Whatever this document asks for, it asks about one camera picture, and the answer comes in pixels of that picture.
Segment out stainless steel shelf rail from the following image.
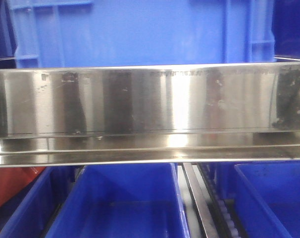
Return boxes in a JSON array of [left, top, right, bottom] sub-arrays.
[[0, 61, 300, 167]]

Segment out metal roller track divider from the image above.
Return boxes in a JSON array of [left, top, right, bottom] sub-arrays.
[[178, 163, 248, 238]]

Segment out blue lower left bin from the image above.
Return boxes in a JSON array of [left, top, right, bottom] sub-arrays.
[[0, 166, 75, 238]]

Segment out red object lower left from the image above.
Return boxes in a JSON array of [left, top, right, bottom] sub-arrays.
[[0, 167, 45, 207]]

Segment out blue lower right bin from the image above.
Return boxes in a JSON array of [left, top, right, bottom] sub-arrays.
[[215, 162, 300, 238]]

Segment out blue lower middle bin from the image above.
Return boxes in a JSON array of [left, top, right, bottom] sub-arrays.
[[47, 163, 190, 238]]

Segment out blue upper shelf bin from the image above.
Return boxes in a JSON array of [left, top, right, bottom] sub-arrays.
[[8, 0, 275, 68]]

